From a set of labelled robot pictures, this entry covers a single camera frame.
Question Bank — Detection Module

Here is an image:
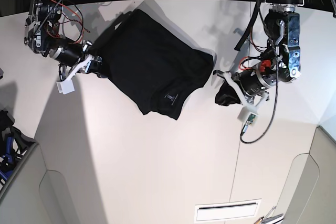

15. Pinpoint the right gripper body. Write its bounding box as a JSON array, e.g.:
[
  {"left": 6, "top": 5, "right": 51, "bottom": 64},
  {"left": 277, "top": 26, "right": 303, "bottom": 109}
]
[{"left": 48, "top": 39, "right": 102, "bottom": 81}]

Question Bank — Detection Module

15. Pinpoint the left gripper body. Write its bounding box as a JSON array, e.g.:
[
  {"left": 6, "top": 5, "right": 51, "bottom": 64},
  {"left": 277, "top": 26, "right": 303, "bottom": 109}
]
[{"left": 214, "top": 61, "right": 279, "bottom": 111}]

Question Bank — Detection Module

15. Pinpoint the black T-shirt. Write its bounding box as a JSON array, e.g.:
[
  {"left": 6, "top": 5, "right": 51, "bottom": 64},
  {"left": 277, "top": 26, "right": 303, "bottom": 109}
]
[{"left": 90, "top": 9, "right": 214, "bottom": 120}]

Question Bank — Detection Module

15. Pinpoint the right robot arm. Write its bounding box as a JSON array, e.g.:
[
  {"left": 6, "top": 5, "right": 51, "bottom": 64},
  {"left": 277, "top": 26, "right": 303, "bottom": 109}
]
[{"left": 24, "top": 0, "right": 104, "bottom": 81}]

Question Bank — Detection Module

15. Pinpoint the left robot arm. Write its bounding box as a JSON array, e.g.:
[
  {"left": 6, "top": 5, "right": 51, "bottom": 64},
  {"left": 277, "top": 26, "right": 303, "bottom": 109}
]
[{"left": 215, "top": 0, "right": 305, "bottom": 106}]

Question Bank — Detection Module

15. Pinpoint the blue black clamps pile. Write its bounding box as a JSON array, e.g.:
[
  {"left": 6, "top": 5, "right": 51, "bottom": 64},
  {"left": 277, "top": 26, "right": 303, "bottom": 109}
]
[{"left": 1, "top": 110, "right": 35, "bottom": 186}]

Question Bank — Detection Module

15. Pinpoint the grey panel right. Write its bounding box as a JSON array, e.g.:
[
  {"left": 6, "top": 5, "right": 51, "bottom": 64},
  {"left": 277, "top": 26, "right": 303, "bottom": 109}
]
[{"left": 274, "top": 127, "right": 335, "bottom": 223}]

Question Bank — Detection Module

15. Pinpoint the grey panel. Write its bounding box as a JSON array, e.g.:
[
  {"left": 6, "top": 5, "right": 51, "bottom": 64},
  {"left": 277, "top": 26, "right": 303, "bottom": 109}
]
[
  {"left": 274, "top": 127, "right": 335, "bottom": 223},
  {"left": 1, "top": 143, "right": 80, "bottom": 223}
]

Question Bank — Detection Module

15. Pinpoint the grey panel left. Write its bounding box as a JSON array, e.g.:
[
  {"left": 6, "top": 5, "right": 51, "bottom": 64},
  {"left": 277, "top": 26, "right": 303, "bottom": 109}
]
[{"left": 1, "top": 143, "right": 80, "bottom": 223}]

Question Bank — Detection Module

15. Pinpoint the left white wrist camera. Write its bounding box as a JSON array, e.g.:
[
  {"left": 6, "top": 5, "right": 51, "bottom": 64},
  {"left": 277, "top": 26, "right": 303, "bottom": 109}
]
[{"left": 237, "top": 106, "right": 258, "bottom": 126}]

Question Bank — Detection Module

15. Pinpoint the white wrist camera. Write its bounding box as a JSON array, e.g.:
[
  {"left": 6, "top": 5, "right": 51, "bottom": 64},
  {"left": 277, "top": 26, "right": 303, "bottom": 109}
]
[
  {"left": 56, "top": 80, "right": 75, "bottom": 94},
  {"left": 237, "top": 106, "right": 258, "bottom": 126}
]

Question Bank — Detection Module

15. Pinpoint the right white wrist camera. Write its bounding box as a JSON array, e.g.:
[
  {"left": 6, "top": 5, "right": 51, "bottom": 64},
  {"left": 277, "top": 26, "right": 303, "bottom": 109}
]
[{"left": 56, "top": 80, "right": 75, "bottom": 94}]

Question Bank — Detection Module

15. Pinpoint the braided camera cable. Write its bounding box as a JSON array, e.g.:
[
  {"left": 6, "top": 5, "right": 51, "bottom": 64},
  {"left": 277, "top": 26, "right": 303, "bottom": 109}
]
[{"left": 240, "top": 0, "right": 281, "bottom": 145}]

